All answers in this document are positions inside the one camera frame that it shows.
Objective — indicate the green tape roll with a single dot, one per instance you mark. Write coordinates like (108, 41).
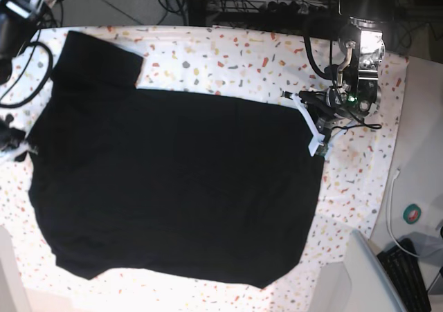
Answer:
(412, 213)

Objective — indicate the white left panel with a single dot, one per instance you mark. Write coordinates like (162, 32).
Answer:
(13, 294)

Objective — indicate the black keyboard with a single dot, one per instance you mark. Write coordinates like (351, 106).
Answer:
(404, 273)

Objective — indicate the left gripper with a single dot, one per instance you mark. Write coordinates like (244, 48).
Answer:
(322, 118)

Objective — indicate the black t-shirt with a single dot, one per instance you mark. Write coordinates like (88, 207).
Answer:
(194, 185)

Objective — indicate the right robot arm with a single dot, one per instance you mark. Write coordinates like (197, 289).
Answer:
(20, 20)

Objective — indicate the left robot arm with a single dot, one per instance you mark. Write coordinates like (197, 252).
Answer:
(354, 93)

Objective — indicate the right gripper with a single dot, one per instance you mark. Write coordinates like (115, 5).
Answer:
(14, 145)

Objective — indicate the terrazzo patterned tablecloth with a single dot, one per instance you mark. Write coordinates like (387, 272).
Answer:
(218, 61)

